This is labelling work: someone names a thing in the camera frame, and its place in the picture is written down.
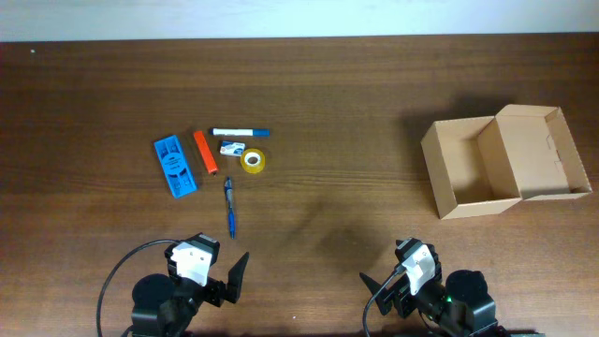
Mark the brown cardboard box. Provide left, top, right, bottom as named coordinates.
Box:
left=421, top=104, right=592, bottom=220

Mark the yellow tape roll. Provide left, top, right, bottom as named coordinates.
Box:
left=241, top=148, right=266, bottom=174

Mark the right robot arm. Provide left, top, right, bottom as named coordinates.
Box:
left=359, top=238, right=539, bottom=337

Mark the blue ballpoint pen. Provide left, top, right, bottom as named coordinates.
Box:
left=224, top=177, right=236, bottom=239

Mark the white marker blue cap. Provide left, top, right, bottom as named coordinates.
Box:
left=210, top=127, right=270, bottom=137

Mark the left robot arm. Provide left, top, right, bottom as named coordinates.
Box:
left=131, top=233, right=250, bottom=337

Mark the orange stapler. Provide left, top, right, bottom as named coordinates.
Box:
left=193, top=130, right=219, bottom=176

